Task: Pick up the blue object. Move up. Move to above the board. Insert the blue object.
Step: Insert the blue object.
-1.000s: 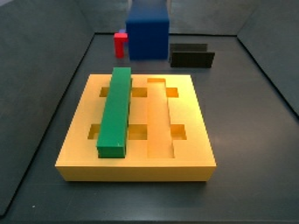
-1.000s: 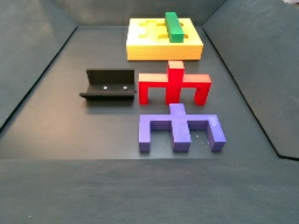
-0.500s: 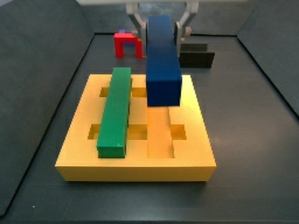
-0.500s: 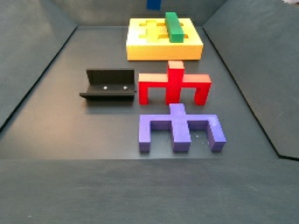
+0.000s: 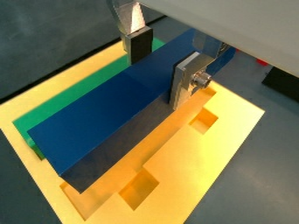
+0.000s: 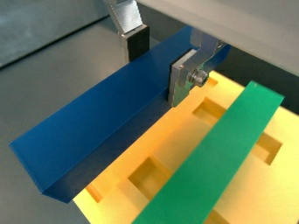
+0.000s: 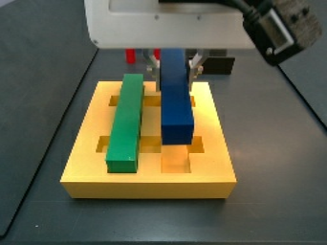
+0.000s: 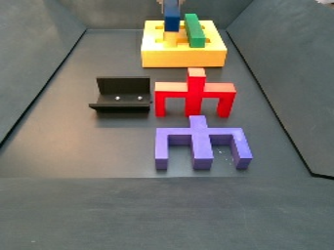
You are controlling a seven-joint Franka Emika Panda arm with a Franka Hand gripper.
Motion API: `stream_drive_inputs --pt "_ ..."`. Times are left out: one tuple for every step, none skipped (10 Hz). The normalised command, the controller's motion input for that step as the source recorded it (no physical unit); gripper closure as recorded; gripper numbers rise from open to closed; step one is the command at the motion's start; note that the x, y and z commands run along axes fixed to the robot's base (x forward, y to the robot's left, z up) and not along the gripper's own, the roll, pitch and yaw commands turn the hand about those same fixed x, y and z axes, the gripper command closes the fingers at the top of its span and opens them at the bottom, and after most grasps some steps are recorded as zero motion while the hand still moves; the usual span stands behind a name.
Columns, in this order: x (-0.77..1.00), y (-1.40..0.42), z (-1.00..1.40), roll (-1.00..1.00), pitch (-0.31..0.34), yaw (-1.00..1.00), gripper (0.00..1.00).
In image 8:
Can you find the blue long block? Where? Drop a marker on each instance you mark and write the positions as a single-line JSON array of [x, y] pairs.
[[171, 13]]

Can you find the black angle bracket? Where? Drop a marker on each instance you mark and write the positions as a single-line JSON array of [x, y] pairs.
[[123, 93]]

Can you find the purple cross-shaped block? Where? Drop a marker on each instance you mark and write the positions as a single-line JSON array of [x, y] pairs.
[[200, 138]]

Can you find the green long block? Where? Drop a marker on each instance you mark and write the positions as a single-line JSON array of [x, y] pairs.
[[195, 34]]

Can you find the yellow slotted board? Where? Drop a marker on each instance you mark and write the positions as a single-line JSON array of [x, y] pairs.
[[156, 54]]

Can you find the red cross-shaped block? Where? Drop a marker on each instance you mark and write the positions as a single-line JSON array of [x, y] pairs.
[[194, 90]]

